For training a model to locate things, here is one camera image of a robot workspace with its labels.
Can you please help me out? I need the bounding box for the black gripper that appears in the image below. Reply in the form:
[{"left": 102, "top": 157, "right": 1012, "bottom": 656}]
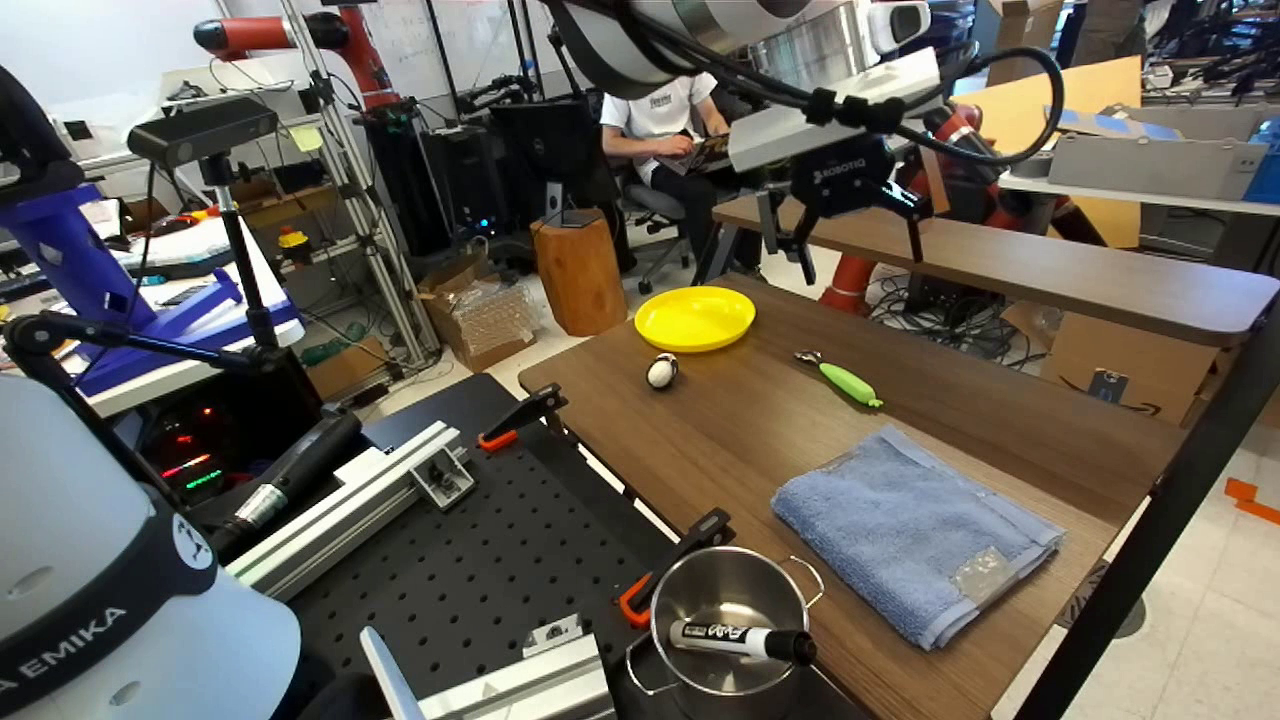
[{"left": 757, "top": 134, "right": 931, "bottom": 290}]

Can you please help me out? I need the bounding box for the white Franka robot base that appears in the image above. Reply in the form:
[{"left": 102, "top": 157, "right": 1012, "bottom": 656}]
[{"left": 0, "top": 372, "right": 305, "bottom": 720}]

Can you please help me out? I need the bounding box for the yellow plate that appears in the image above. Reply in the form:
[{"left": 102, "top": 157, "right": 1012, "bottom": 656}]
[{"left": 629, "top": 286, "right": 758, "bottom": 357}]

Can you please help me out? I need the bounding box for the red black robot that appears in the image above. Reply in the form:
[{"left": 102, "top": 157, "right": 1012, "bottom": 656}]
[{"left": 814, "top": 103, "right": 1014, "bottom": 317}]

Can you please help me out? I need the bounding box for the wooden bench shelf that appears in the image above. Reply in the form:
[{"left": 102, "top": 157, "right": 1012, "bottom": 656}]
[{"left": 710, "top": 191, "right": 1280, "bottom": 346}]

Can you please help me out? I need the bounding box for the seated person white shirt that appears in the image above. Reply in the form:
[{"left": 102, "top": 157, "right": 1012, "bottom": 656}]
[{"left": 596, "top": 72, "right": 736, "bottom": 286}]

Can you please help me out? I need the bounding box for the large cardboard sheet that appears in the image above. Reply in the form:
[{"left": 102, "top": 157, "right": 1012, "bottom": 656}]
[{"left": 951, "top": 54, "right": 1153, "bottom": 254}]

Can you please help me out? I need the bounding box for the wooden knife block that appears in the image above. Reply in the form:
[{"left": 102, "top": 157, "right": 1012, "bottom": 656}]
[{"left": 528, "top": 204, "right": 632, "bottom": 340}]

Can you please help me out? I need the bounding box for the blue folded towel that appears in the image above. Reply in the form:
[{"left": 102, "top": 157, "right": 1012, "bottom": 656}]
[{"left": 767, "top": 426, "right": 1066, "bottom": 656}]

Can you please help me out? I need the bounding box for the flat grey box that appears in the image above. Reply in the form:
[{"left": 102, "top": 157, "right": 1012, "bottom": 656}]
[{"left": 1042, "top": 134, "right": 1271, "bottom": 204}]

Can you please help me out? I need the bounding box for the printed cardboard box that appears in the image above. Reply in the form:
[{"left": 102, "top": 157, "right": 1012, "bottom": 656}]
[{"left": 1042, "top": 314, "right": 1236, "bottom": 433}]

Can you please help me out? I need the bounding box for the orange black clamp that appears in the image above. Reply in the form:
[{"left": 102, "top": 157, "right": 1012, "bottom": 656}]
[
  {"left": 613, "top": 505, "right": 740, "bottom": 631},
  {"left": 473, "top": 383, "right": 572, "bottom": 457}
]

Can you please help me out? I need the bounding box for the open cardboard box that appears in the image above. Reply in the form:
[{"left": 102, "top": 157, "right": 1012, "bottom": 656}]
[{"left": 416, "top": 255, "right": 535, "bottom": 372}]

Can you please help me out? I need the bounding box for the stainless steel pot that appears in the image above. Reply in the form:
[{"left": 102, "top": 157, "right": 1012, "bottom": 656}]
[{"left": 620, "top": 542, "right": 833, "bottom": 706}]

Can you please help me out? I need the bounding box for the black computer tower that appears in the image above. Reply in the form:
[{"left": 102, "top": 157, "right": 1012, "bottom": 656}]
[{"left": 362, "top": 98, "right": 511, "bottom": 255}]

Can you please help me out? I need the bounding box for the black white marker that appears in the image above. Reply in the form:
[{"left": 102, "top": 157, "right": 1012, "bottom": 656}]
[{"left": 665, "top": 614, "right": 818, "bottom": 668}]

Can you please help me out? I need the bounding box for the orange floor tape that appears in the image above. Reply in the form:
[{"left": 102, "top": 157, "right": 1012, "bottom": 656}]
[{"left": 1218, "top": 478, "right": 1280, "bottom": 530}]

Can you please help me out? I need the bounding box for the metal shelf rack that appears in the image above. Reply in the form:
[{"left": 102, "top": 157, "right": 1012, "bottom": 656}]
[{"left": 233, "top": 0, "right": 445, "bottom": 376}]

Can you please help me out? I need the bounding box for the black perforated board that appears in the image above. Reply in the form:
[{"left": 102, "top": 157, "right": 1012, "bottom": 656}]
[{"left": 285, "top": 372, "right": 873, "bottom": 720}]

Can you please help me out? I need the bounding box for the black cylindrical tool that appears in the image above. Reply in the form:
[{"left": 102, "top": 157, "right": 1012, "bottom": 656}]
[{"left": 212, "top": 413, "right": 362, "bottom": 551}]

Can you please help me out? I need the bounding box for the blue white machine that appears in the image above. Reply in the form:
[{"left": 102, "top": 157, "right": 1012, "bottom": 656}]
[{"left": 0, "top": 180, "right": 306, "bottom": 398}]

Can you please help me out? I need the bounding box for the light grey wrist camera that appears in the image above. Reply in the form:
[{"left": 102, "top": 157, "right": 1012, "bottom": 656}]
[{"left": 722, "top": 54, "right": 945, "bottom": 178}]

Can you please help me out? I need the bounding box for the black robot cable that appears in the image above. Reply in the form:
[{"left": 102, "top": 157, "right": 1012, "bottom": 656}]
[{"left": 890, "top": 46, "right": 1071, "bottom": 171}]

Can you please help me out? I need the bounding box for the black table frame bar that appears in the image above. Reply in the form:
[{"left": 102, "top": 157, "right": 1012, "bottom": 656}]
[{"left": 1014, "top": 306, "right": 1280, "bottom": 720}]

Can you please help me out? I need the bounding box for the short aluminium rail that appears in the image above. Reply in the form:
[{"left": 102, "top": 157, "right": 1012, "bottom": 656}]
[{"left": 357, "top": 614, "right": 616, "bottom": 720}]

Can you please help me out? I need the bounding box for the long aluminium rail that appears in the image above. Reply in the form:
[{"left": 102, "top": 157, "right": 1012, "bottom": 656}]
[{"left": 223, "top": 422, "right": 481, "bottom": 604}]

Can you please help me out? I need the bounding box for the black camera stand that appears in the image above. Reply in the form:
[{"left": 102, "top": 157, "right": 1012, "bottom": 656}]
[{"left": 197, "top": 153, "right": 325, "bottom": 443}]

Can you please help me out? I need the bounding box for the black depth camera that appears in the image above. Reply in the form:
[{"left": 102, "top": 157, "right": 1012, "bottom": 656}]
[{"left": 125, "top": 93, "right": 280, "bottom": 171}]

